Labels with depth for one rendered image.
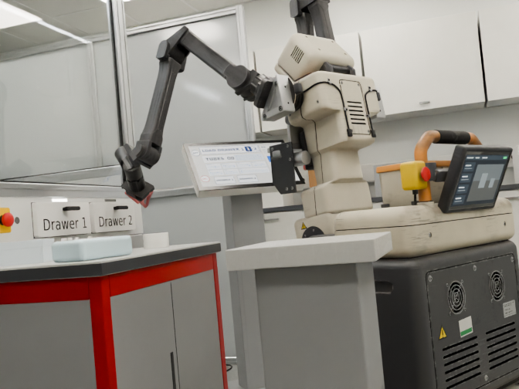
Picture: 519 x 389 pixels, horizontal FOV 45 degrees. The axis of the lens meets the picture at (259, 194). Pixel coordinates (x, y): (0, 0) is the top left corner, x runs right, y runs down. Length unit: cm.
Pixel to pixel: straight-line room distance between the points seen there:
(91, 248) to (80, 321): 15
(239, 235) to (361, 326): 177
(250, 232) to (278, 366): 173
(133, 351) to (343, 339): 45
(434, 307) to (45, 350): 88
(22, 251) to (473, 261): 112
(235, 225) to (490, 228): 138
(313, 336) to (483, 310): 69
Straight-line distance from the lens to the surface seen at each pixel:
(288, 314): 119
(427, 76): 509
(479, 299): 175
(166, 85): 216
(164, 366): 149
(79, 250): 130
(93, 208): 231
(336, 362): 119
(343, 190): 193
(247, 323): 292
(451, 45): 514
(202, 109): 370
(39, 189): 210
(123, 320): 133
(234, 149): 296
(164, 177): 377
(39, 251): 146
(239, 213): 288
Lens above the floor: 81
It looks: 2 degrees up
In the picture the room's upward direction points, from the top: 5 degrees counter-clockwise
